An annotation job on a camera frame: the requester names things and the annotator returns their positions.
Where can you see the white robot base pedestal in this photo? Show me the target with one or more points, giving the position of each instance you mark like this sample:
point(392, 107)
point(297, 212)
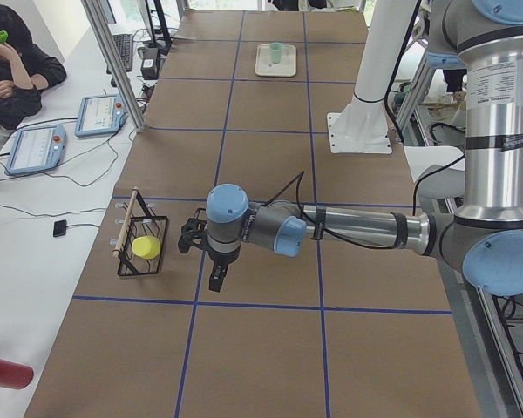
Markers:
point(362, 126)

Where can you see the light green cup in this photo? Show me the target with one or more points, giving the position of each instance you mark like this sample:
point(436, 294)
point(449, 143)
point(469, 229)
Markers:
point(275, 52)

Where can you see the far teach pendant tablet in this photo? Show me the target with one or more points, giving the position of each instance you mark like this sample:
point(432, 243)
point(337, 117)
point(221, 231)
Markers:
point(99, 115)

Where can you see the cream rabbit tray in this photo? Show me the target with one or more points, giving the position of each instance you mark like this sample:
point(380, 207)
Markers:
point(285, 69)

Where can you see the near teach pendant tablet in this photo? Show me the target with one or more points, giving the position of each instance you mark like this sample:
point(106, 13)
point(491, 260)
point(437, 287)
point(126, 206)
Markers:
point(36, 150)

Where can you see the yellow cup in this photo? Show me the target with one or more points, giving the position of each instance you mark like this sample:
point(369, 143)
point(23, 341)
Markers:
point(146, 247)

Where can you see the red bottle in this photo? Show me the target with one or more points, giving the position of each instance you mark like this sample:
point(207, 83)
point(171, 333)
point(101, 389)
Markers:
point(14, 375)

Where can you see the black keyboard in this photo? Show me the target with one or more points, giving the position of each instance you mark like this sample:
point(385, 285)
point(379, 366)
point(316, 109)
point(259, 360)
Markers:
point(124, 45)

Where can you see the teach pendant tablet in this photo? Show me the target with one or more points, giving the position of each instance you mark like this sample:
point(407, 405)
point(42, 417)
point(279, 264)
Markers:
point(99, 115)
point(36, 150)

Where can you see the white chair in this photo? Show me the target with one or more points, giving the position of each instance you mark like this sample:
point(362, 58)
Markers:
point(436, 165)

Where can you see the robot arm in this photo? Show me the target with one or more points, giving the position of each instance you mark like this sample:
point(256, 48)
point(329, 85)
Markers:
point(483, 239)

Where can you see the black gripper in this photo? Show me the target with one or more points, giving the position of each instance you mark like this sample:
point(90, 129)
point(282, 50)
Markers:
point(221, 259)

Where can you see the small black device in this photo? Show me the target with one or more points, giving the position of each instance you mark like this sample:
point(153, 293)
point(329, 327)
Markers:
point(59, 228)

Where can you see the seated person in black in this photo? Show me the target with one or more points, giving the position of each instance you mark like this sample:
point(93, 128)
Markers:
point(25, 71)

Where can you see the black wire cup rack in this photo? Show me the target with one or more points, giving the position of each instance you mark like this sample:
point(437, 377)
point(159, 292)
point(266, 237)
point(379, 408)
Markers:
point(140, 219)

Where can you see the aluminium frame post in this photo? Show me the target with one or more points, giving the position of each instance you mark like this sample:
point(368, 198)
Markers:
point(97, 20)

